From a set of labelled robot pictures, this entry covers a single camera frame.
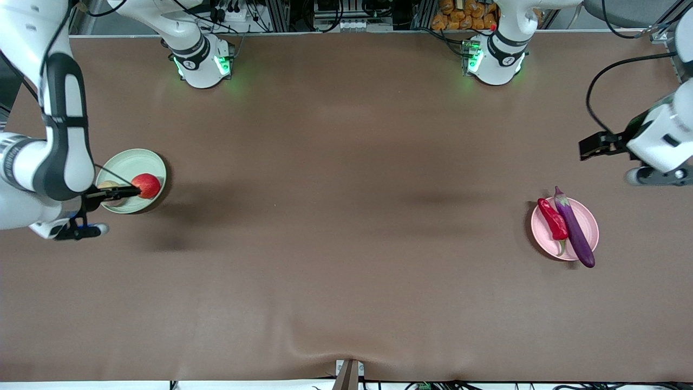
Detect brown table cover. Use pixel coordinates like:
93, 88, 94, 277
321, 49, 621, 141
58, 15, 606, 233
0, 30, 693, 383

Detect white power strip with plugs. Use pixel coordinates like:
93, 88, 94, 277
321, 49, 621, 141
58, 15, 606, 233
208, 3, 251, 23

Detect light green plate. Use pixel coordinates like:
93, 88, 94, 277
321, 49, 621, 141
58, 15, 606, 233
95, 148, 167, 214

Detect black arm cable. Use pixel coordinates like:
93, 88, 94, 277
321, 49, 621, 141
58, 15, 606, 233
0, 0, 135, 189
586, 0, 680, 137

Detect red chili pepper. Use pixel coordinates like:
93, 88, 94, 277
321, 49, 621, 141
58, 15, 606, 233
537, 198, 571, 257

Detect pink plate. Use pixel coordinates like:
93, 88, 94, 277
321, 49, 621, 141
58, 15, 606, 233
531, 197, 600, 262

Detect red apple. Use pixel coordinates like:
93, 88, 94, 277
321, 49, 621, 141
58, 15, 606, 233
132, 173, 162, 200

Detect purple eggplant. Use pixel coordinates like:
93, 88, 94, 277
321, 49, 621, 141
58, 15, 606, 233
553, 186, 596, 269

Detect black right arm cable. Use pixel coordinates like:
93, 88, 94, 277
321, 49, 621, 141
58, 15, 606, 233
0, 0, 135, 189

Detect pale yellow pink peach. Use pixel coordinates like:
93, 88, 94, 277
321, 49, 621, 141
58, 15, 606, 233
97, 181, 127, 208

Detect bag of orange buns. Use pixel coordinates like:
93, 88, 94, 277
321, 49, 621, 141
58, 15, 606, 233
432, 0, 499, 31

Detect grey rounded chair seat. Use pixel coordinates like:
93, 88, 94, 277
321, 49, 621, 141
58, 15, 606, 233
584, 0, 680, 29

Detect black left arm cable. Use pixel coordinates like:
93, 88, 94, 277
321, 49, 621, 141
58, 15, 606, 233
586, 0, 680, 137

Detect grey metal table bracket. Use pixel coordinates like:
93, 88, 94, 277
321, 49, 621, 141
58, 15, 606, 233
331, 359, 365, 390

